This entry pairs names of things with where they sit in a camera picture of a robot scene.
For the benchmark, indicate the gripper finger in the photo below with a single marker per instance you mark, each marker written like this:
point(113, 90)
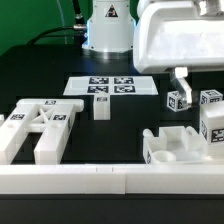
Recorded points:
point(180, 75)

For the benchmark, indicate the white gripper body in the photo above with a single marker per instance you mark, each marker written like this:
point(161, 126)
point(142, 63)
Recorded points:
point(179, 33)

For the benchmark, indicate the white chair seat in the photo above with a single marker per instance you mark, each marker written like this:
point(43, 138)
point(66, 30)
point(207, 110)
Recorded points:
point(174, 145)

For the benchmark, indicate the marker cube left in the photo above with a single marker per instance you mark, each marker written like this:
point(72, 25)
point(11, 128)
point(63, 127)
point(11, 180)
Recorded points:
point(174, 101)

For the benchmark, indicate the marker cube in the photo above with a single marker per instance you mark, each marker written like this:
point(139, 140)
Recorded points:
point(209, 96)
point(174, 101)

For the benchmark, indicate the marker cube right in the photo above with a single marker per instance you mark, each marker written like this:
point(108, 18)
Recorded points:
point(209, 96)

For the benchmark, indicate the white part at left edge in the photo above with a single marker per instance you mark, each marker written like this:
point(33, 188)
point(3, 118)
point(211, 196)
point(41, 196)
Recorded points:
point(1, 119)

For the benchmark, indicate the white front fence bar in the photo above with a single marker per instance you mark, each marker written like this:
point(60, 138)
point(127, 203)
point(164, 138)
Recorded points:
point(112, 179)

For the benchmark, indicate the white marker base plate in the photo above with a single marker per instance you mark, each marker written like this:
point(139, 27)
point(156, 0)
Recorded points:
point(114, 85)

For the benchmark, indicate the white chair back frame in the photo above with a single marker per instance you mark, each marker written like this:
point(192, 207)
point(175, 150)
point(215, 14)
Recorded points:
point(52, 118)

